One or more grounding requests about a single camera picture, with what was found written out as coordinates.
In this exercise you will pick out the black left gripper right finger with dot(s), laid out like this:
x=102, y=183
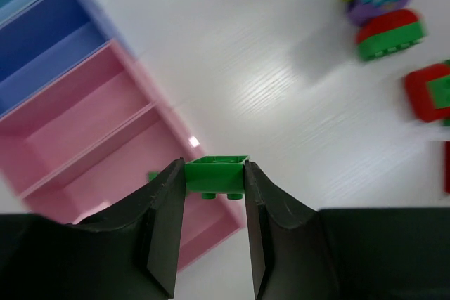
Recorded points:
x=364, y=253

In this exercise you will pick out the red and green lego block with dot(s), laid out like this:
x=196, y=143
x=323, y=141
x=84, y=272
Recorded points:
x=427, y=90

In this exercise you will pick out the dark green lego brick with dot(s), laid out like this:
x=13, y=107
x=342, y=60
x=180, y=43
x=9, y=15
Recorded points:
x=215, y=175

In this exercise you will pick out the green lego in bin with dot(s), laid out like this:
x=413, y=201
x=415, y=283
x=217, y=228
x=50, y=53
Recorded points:
x=152, y=175

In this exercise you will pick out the multicolour stacked lego block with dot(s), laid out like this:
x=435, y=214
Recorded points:
x=446, y=167

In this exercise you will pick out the upper pink bin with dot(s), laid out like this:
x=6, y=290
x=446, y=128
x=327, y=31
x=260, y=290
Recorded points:
x=86, y=101

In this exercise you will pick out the dark blue bin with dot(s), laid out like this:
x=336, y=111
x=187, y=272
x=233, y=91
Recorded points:
x=47, y=39

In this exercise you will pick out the red curved lego brick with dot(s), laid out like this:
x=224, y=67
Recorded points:
x=387, y=22

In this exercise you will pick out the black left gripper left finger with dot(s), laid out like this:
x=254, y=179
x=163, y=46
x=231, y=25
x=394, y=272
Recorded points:
x=129, y=250

